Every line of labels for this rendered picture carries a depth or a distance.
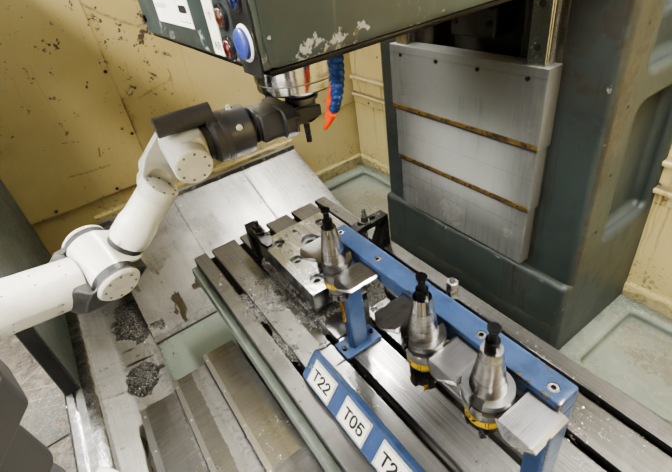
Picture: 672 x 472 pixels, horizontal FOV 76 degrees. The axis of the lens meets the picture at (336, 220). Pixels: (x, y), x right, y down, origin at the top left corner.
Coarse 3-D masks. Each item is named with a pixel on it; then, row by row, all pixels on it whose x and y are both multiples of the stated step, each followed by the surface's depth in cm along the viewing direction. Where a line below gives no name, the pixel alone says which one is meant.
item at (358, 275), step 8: (360, 264) 75; (344, 272) 74; (352, 272) 73; (360, 272) 73; (368, 272) 73; (376, 272) 72; (336, 280) 72; (344, 280) 72; (352, 280) 72; (360, 280) 71; (368, 280) 71; (336, 288) 71; (344, 288) 70; (352, 288) 70; (360, 288) 70
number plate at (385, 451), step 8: (384, 440) 75; (384, 448) 75; (392, 448) 74; (376, 456) 76; (384, 456) 75; (392, 456) 73; (376, 464) 75; (384, 464) 74; (392, 464) 73; (400, 464) 72
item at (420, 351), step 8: (440, 328) 60; (408, 336) 60; (440, 336) 59; (408, 344) 60; (416, 344) 58; (424, 344) 58; (432, 344) 58; (440, 344) 58; (416, 352) 58; (424, 352) 58; (432, 352) 58; (424, 360) 59
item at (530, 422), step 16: (528, 400) 51; (496, 416) 50; (512, 416) 49; (528, 416) 49; (544, 416) 49; (560, 416) 49; (512, 432) 48; (528, 432) 48; (544, 432) 47; (528, 448) 46
